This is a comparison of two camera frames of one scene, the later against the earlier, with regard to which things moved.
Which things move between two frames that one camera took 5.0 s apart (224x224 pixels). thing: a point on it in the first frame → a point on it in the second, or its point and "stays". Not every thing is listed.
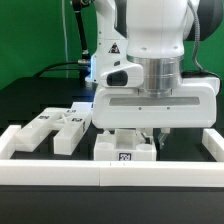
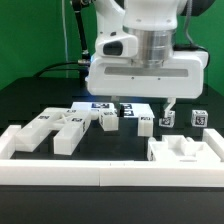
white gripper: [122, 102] → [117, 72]
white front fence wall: [112, 173] stays
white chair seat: [126, 144] → [179, 148]
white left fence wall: [8, 141] stays
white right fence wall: [214, 143] stays
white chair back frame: [70, 126] stays
